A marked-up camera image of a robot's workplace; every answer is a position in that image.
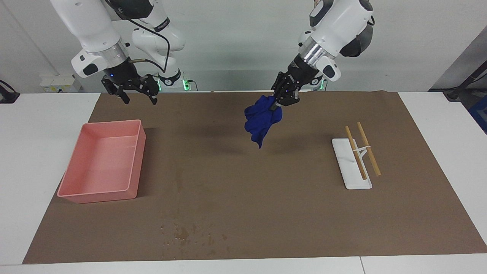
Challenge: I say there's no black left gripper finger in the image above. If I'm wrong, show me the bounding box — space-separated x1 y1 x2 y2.
280 89 301 108
270 72 288 112

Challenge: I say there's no pink plastic bin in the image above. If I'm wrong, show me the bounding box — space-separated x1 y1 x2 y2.
57 119 146 204

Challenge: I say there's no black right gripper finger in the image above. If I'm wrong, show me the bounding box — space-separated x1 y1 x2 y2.
143 75 160 105
114 86 131 105

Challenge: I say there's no light wooden dowel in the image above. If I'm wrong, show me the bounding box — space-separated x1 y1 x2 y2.
356 122 381 177
345 126 368 180

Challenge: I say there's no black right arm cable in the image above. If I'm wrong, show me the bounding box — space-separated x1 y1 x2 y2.
105 0 170 73

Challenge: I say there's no blue towel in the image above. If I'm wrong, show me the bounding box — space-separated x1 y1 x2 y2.
244 95 283 149

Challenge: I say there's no brown table mat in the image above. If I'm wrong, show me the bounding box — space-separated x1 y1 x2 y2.
22 91 487 264

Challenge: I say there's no black stand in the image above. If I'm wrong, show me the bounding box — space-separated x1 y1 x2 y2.
430 61 487 102

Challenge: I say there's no blue crate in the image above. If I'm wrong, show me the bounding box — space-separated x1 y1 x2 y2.
469 95 487 134

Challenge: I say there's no black clamp mount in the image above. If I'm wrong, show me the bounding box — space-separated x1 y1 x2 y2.
0 80 20 104

